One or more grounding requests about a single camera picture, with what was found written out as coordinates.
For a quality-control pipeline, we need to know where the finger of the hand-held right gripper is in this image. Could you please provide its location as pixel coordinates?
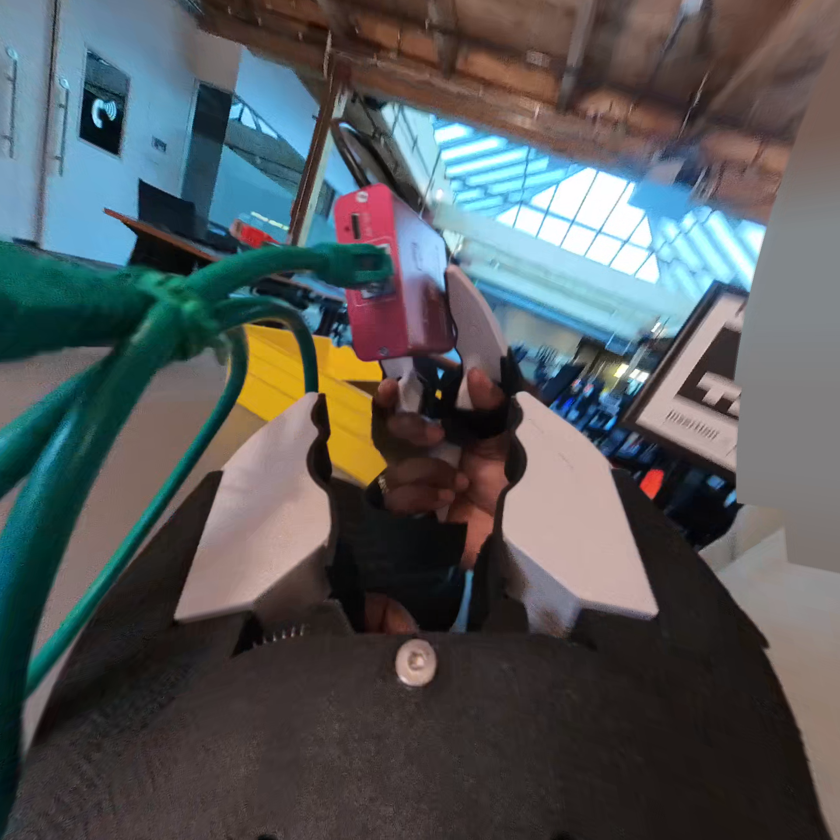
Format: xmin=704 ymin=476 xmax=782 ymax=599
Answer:
xmin=379 ymin=357 xmax=424 ymax=416
xmin=445 ymin=264 xmax=509 ymax=395

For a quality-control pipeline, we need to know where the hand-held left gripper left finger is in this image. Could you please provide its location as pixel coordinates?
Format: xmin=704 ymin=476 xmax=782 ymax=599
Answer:
xmin=172 ymin=392 xmax=339 ymax=624

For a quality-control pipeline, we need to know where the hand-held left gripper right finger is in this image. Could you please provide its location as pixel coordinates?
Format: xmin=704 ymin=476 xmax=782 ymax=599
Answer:
xmin=482 ymin=391 xmax=659 ymax=634

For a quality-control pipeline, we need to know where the red network switch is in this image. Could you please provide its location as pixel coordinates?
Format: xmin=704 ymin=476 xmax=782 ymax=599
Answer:
xmin=333 ymin=184 xmax=457 ymax=363

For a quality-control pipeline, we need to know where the yellow plastic bin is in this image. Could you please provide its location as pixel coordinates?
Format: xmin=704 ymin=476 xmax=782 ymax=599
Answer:
xmin=226 ymin=325 xmax=388 ymax=487

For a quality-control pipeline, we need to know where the green network cable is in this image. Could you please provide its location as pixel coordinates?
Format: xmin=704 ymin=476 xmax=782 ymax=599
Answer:
xmin=0 ymin=241 xmax=396 ymax=802

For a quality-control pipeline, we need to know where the person's left hand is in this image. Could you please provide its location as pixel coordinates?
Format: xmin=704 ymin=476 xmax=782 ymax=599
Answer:
xmin=363 ymin=592 xmax=421 ymax=634

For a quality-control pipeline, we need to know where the black laptop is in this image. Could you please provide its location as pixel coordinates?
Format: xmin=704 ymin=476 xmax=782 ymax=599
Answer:
xmin=136 ymin=178 xmax=198 ymax=240

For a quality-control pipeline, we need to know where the black phone icon sign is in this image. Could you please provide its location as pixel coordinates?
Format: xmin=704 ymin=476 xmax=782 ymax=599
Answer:
xmin=79 ymin=49 xmax=131 ymax=157

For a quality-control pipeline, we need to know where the wooden post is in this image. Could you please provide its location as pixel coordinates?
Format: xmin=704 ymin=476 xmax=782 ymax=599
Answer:
xmin=289 ymin=59 xmax=352 ymax=247

